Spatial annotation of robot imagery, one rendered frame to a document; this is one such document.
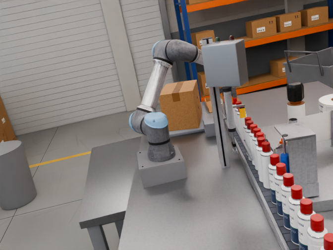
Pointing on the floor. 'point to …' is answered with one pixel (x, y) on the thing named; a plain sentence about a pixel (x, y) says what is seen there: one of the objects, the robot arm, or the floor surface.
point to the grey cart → (310, 67)
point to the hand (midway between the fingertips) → (226, 114)
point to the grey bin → (15, 176)
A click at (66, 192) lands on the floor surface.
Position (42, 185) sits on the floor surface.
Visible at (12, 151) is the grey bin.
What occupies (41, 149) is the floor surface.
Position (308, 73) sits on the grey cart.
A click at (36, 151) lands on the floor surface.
